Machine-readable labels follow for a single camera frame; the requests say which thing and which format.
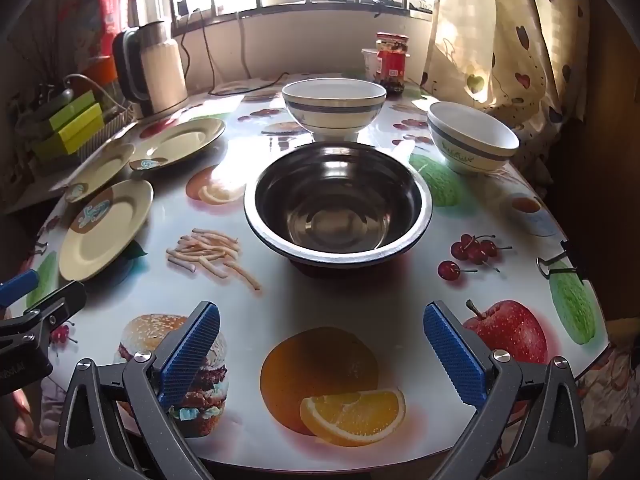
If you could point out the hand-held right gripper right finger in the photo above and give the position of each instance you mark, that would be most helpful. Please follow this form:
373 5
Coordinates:
452 355

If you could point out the red package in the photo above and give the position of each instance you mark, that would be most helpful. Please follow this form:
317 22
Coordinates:
112 10

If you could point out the dry twig bundle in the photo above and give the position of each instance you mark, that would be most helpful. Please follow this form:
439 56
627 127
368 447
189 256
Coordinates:
35 55

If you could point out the white electric kettle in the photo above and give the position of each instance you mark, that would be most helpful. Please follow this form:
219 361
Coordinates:
160 75

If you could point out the green box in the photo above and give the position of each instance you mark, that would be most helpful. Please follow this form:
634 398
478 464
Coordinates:
75 107
70 132

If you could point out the white bowl blue leaf print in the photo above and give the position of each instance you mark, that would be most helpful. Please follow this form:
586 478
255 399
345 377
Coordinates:
470 135

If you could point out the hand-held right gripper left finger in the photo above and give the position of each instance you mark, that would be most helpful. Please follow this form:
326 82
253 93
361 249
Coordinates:
190 355

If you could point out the black power adapter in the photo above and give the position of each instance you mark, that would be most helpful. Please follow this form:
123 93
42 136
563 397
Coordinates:
181 7

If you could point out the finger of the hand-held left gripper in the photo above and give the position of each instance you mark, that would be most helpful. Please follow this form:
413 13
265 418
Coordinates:
20 284
57 302

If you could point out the white plastic tub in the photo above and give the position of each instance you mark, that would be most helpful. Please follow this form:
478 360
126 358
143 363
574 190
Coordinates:
369 62

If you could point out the orange box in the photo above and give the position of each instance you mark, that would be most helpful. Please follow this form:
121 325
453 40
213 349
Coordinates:
100 70

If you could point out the grey rounded gadget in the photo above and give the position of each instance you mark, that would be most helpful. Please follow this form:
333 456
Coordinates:
61 95

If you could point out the glass jar red label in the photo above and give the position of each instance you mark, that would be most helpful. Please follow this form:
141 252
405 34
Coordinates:
391 67

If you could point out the grey ribbed basket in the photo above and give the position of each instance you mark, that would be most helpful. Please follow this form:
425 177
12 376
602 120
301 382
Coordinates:
112 132

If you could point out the food print tablecloth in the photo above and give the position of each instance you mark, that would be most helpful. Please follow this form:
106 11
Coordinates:
350 300

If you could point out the white bowl blue double stripe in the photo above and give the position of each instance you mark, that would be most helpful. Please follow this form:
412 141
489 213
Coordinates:
332 115

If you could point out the stainless steel bowl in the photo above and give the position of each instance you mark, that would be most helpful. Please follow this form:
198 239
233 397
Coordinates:
340 210

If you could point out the cream heart print curtain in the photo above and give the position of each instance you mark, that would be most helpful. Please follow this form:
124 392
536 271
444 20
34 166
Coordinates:
500 35

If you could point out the yellow plate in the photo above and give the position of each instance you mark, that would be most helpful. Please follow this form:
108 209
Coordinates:
100 170
105 235
185 140

